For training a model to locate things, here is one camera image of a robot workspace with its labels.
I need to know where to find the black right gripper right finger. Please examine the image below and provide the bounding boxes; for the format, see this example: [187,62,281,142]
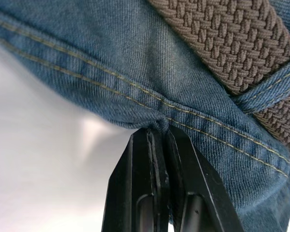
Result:
[164,125,246,232]

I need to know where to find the blue denim shorts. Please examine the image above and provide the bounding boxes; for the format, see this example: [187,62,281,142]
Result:
[0,0,290,232]

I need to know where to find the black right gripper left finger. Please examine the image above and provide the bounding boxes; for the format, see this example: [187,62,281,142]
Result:
[101,128,170,232]

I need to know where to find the brown braided belt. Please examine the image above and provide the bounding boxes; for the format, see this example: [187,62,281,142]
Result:
[147,0,290,174]

